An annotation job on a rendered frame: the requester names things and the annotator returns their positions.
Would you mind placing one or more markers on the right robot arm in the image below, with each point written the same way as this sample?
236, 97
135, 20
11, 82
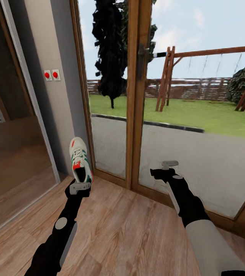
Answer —
213, 255

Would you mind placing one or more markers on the door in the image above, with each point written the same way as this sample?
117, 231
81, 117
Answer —
164, 80

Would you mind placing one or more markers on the gym shoe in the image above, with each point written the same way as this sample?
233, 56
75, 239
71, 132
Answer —
80, 165

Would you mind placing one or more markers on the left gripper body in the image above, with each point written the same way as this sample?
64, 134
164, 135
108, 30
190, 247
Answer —
77, 198

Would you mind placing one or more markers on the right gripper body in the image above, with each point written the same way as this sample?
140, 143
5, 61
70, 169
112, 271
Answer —
159, 173

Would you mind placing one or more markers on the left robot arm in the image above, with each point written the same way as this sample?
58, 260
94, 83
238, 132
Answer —
50, 256

